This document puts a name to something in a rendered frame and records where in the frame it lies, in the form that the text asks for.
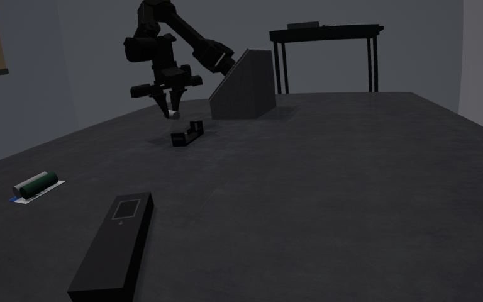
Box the white cylindrical battery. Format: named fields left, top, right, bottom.
left=169, top=110, right=180, bottom=120

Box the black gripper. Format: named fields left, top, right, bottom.
left=130, top=57, right=203, bottom=119

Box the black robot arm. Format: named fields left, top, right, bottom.
left=123, top=0, right=236, bottom=89

